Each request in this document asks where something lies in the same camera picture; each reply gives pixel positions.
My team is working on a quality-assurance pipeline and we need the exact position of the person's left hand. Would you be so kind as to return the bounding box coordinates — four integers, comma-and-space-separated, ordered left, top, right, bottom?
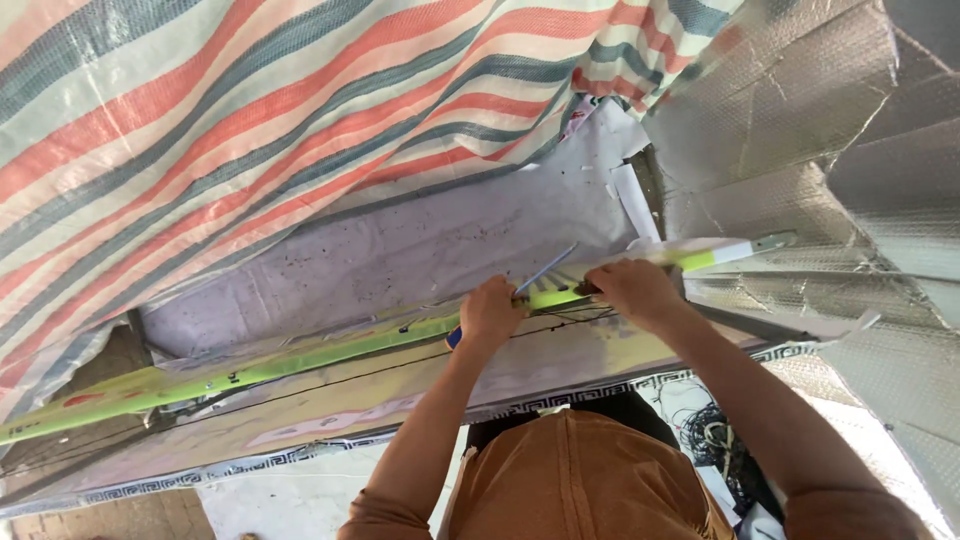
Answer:
457, 274, 531, 354

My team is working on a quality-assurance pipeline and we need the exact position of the person's right hand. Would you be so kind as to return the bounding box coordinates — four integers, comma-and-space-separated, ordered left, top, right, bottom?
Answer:
583, 258, 689, 335

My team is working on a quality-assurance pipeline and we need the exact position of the blue-handled screwdriver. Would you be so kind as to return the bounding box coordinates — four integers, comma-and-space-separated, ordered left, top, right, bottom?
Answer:
444, 241, 581, 352

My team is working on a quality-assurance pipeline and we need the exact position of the long green strip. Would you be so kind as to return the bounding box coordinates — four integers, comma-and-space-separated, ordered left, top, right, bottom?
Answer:
0, 231, 799, 447

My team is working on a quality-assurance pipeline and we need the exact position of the white paper strip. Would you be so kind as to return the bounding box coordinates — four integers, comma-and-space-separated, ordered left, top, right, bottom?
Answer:
610, 163, 663, 246

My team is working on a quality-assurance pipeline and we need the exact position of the pale lilac table sheet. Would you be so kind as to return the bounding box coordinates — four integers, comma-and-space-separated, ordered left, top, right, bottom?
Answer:
141, 99, 663, 361

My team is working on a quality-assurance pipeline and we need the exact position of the brown shirt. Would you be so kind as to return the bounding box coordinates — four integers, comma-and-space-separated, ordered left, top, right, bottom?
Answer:
337, 408, 940, 540

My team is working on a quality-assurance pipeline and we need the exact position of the banner with patterned border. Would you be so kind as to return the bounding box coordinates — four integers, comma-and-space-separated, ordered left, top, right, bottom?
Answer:
0, 307, 820, 520

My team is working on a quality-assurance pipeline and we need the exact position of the silver foil insulation sheet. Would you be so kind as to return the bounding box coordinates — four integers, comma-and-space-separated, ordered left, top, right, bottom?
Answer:
643, 0, 960, 530

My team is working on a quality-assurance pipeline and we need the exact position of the red blue striped tarp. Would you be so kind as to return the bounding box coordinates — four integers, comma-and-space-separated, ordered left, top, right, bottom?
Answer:
0, 0, 744, 421

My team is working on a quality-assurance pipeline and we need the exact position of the bundle of black cables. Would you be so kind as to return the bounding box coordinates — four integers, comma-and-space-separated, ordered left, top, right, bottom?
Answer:
677, 403, 760, 513

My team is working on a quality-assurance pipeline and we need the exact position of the thin black wire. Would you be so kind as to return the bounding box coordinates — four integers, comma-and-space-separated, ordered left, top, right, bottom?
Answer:
0, 306, 618, 481

